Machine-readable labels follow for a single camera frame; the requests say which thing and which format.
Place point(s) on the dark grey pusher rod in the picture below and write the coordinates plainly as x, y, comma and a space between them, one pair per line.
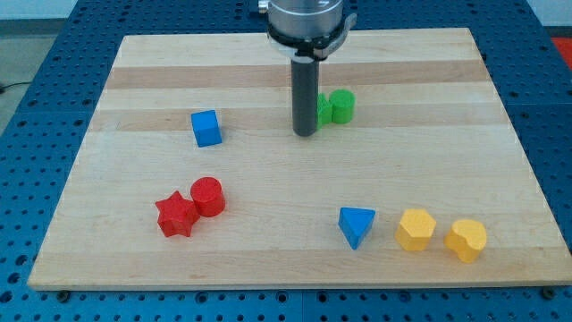
304, 94

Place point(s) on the yellow heart block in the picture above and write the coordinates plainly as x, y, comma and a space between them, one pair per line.
467, 238

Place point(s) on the red star block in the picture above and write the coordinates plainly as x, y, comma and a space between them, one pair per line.
176, 215

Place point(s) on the green star block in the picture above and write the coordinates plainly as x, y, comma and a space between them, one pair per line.
324, 111

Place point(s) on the blue perforated table plate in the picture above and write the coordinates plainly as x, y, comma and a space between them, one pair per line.
40, 142

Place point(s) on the red cylinder block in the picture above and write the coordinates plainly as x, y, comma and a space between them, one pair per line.
207, 194

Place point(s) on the blue triangle block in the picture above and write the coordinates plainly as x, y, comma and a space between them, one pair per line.
355, 224

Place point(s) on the wooden board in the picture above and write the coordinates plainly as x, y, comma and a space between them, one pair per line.
429, 131

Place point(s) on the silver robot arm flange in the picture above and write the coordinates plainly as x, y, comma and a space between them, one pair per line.
306, 31

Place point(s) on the blue cube block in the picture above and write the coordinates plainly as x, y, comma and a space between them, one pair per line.
206, 128

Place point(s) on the green cylinder block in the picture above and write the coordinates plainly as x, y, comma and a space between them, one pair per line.
343, 103

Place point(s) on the yellow hexagon block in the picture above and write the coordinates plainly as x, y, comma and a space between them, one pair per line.
415, 229

